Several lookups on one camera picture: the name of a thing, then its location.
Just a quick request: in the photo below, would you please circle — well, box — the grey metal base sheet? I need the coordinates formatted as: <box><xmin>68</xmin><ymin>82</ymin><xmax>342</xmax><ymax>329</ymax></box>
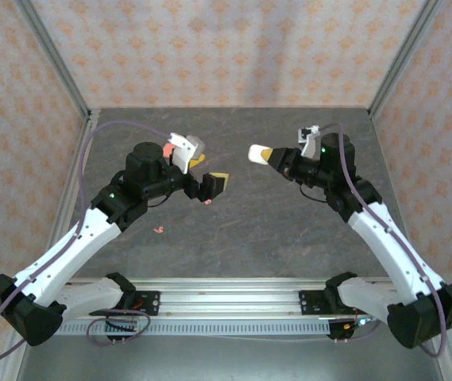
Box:
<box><xmin>14</xmin><ymin>335</ymin><xmax>445</xmax><ymax>381</ymax></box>

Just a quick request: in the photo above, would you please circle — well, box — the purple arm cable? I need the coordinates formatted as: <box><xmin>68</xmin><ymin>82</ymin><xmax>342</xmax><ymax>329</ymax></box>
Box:
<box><xmin>0</xmin><ymin>120</ymin><xmax>171</xmax><ymax>365</ymax></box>
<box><xmin>316</xmin><ymin>121</ymin><xmax>449</xmax><ymax>358</ymax></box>

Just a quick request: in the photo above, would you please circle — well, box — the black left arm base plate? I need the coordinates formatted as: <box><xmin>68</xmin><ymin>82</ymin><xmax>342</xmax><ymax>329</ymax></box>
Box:
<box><xmin>102</xmin><ymin>291</ymin><xmax>161</xmax><ymax>318</ymax></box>

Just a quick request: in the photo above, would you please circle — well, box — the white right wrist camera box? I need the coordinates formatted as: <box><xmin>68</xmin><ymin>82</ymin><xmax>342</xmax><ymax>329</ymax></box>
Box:
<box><xmin>296</xmin><ymin>125</ymin><xmax>325</xmax><ymax>159</ymax></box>

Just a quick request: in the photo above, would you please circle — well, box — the thin black gripper wire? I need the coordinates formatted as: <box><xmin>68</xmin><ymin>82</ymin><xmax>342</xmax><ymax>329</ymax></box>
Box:
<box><xmin>145</xmin><ymin>194</ymin><xmax>172</xmax><ymax>209</ymax></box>
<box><xmin>299</xmin><ymin>185</ymin><xmax>330</xmax><ymax>204</ymax></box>

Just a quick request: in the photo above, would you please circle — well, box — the aluminium base beam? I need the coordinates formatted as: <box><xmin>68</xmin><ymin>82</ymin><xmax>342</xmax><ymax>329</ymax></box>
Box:
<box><xmin>56</xmin><ymin>277</ymin><xmax>409</xmax><ymax>319</ymax></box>

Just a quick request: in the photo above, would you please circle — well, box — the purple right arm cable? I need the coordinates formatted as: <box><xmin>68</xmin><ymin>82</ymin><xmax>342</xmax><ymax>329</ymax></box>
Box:
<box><xmin>316</xmin><ymin>121</ymin><xmax>449</xmax><ymax>358</ymax></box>

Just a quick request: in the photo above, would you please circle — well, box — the slotted grey cable duct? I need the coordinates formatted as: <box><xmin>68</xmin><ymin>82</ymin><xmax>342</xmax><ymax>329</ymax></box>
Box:
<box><xmin>56</xmin><ymin>320</ymin><xmax>336</xmax><ymax>337</ymax></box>

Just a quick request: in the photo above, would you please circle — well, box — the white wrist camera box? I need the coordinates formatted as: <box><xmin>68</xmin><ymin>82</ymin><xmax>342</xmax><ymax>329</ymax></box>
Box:
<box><xmin>168</xmin><ymin>132</ymin><xmax>206</xmax><ymax>175</ymax></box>
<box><xmin>296</xmin><ymin>125</ymin><xmax>325</xmax><ymax>159</ymax></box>

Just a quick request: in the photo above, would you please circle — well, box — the white earbud charging case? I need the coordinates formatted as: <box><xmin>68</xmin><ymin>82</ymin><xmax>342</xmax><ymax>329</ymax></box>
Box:
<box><xmin>248</xmin><ymin>144</ymin><xmax>272</xmax><ymax>164</ymax></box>

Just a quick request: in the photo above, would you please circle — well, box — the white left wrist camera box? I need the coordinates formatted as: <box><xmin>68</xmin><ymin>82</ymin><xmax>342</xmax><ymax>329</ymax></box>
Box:
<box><xmin>168</xmin><ymin>132</ymin><xmax>206</xmax><ymax>175</ymax></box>

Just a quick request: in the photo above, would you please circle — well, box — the aluminium frame post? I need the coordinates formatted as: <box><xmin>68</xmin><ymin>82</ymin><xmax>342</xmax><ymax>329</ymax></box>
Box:
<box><xmin>368</xmin><ymin>0</ymin><xmax>445</xmax><ymax>118</ymax></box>
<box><xmin>14</xmin><ymin>0</ymin><xmax>91</xmax><ymax>118</ymax></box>

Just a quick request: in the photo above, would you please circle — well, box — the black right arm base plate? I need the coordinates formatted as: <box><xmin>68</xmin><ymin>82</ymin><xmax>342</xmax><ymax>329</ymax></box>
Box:
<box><xmin>298</xmin><ymin>289</ymin><xmax>372</xmax><ymax>317</ymax></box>

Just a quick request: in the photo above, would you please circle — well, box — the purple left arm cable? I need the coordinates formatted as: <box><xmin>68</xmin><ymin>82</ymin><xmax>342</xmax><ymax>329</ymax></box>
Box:
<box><xmin>0</xmin><ymin>120</ymin><xmax>171</xmax><ymax>365</ymax></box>

